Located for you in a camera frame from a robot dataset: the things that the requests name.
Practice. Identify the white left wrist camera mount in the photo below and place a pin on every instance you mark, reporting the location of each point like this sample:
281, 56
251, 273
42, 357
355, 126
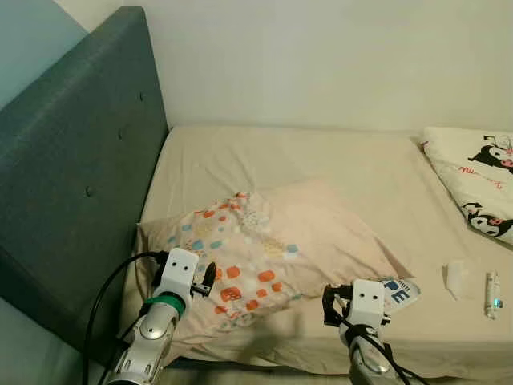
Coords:
176, 271

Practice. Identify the teal upholstered headboard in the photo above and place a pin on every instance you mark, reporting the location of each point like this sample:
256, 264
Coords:
72, 160

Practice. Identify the cream cartoon print quilt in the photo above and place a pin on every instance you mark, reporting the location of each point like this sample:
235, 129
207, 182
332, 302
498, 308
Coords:
461, 156

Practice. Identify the pink patterned pillow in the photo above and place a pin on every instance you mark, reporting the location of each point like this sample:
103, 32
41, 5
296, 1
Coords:
321, 224

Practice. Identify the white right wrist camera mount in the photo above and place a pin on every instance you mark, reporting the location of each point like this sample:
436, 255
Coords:
369, 301

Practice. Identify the white book blue letters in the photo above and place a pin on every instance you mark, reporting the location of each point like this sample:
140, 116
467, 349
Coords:
402, 293

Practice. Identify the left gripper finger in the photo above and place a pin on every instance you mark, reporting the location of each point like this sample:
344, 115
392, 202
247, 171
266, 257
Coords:
210, 277

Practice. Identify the white squeezed tube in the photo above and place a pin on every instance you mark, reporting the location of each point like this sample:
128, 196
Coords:
491, 293

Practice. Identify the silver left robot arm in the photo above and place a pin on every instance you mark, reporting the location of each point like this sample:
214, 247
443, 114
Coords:
148, 337

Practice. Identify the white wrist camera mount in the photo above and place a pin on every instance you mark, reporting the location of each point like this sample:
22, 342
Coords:
176, 271
369, 301

